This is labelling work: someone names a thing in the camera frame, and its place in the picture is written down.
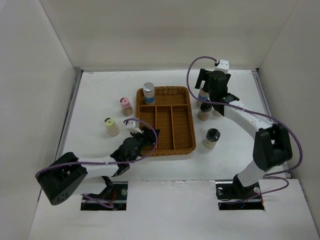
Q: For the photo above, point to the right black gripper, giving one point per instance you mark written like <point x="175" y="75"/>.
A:
<point x="204" y="75"/>

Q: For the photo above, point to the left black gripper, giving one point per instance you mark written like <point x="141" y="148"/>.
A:
<point x="149" y="135"/>

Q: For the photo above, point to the silver lid blue label jar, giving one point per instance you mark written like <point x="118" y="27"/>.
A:
<point x="149" y="93"/>

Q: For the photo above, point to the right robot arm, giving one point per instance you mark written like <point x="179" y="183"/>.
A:
<point x="272" y="146"/>

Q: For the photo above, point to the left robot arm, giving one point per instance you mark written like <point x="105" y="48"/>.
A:
<point x="62" y="178"/>

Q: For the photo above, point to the brown wicker divided tray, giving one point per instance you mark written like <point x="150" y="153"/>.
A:
<point x="172" y="115"/>

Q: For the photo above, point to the pink cap spice bottle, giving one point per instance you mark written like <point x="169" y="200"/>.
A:
<point x="126" y="107"/>

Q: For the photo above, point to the yellow cap spice bottle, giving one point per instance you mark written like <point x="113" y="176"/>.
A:
<point x="111" y="127"/>

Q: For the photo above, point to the grey lid grinder bottle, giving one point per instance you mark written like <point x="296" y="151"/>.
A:
<point x="215" y="112"/>

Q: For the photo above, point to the black round cap spice bottle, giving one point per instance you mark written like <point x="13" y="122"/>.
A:
<point x="211" y="138"/>

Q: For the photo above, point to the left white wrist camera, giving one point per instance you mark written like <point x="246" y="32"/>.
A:
<point x="133" y="126"/>

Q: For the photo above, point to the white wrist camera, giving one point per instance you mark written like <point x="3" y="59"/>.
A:
<point x="133" y="126"/>
<point x="222" y="66"/>

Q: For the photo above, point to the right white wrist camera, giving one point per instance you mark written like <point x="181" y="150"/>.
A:
<point x="222" y="66"/>

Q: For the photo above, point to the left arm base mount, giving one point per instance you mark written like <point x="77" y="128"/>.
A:
<point x="113" y="197"/>

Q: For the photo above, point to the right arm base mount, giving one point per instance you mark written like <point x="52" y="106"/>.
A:
<point x="231" y="196"/>

